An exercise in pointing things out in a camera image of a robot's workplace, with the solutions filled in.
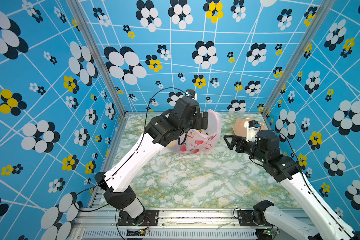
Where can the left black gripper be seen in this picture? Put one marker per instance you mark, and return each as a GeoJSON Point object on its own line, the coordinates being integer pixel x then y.
{"type": "Point", "coordinates": [198, 123]}

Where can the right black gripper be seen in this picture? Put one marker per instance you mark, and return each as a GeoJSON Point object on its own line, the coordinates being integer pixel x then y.
{"type": "Point", "coordinates": [242, 141]}

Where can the pink scalloped plastic plate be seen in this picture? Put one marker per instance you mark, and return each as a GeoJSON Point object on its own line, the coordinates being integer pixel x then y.
{"type": "Point", "coordinates": [239, 126]}

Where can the pink plastic bag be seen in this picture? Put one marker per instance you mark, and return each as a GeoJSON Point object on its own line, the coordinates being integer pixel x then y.
{"type": "Point", "coordinates": [200, 141]}

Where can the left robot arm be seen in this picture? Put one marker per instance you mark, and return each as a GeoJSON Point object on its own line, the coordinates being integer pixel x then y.
{"type": "Point", "coordinates": [157, 134]}

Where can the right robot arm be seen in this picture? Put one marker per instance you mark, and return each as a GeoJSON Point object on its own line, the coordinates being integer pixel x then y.
{"type": "Point", "coordinates": [327, 225]}

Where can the right green circuit board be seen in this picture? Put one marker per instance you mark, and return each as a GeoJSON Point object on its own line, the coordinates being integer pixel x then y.
{"type": "Point", "coordinates": [266, 234]}

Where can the green circuit board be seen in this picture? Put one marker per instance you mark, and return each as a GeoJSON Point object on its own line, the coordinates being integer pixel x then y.
{"type": "Point", "coordinates": [137, 233]}
{"type": "Point", "coordinates": [266, 234]}

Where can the left green circuit board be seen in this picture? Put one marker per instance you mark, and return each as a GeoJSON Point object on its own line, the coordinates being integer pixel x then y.
{"type": "Point", "coordinates": [137, 233]}

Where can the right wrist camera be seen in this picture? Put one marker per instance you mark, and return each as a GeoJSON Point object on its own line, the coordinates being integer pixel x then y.
{"type": "Point", "coordinates": [252, 128]}

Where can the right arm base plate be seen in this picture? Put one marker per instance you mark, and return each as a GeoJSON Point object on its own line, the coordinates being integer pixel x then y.
{"type": "Point", "coordinates": [246, 218]}

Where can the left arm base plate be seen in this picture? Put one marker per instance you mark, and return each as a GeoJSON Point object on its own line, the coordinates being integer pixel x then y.
{"type": "Point", "coordinates": [146, 218]}

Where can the left aluminium corner post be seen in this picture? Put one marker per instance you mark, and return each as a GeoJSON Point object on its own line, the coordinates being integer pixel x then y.
{"type": "Point", "coordinates": [78, 14]}

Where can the aluminium corner post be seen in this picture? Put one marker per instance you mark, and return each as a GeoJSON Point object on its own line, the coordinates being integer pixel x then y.
{"type": "Point", "coordinates": [311, 31]}
{"type": "Point", "coordinates": [78, 14]}

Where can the aluminium front rail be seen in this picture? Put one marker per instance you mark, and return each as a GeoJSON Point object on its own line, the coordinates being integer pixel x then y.
{"type": "Point", "coordinates": [176, 224]}

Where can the right aluminium corner post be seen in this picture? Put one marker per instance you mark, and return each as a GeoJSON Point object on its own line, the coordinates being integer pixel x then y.
{"type": "Point", "coordinates": [311, 31]}

